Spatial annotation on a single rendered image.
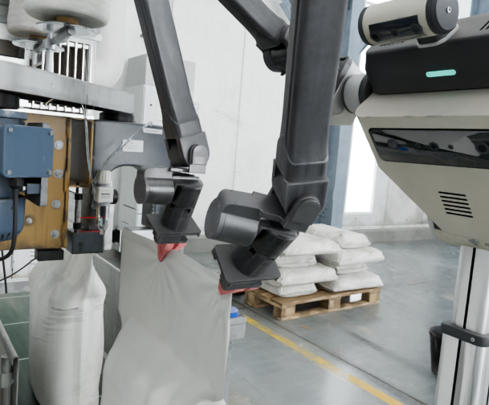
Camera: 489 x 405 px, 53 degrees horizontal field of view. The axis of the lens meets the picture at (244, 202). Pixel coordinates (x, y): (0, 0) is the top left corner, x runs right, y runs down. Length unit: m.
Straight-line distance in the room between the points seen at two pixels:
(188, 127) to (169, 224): 0.20
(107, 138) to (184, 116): 0.36
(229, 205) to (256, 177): 5.83
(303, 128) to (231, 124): 5.61
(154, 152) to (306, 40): 0.81
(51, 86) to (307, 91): 0.62
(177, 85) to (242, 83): 5.40
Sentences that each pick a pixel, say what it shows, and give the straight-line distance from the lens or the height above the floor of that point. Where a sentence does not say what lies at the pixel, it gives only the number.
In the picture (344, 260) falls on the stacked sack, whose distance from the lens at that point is 4.29.
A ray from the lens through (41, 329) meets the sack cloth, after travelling 1.68.
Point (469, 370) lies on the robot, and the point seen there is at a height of 0.87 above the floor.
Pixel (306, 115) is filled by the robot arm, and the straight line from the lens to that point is 0.59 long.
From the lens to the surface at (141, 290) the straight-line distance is 1.16.
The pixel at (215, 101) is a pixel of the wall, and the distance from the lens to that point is 6.09.
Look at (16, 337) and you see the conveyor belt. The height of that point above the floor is 0.38.
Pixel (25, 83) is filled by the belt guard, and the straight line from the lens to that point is 1.02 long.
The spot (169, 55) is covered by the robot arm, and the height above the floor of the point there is 1.45.
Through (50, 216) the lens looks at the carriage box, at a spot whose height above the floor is 1.10.
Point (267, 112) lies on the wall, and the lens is 6.53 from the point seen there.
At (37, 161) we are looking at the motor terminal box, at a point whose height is 1.24.
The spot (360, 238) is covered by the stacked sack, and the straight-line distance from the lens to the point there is 4.60.
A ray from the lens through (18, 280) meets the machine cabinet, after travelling 4.14.
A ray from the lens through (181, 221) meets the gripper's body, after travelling 0.98.
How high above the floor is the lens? 1.29
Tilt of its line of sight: 6 degrees down
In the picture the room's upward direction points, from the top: 5 degrees clockwise
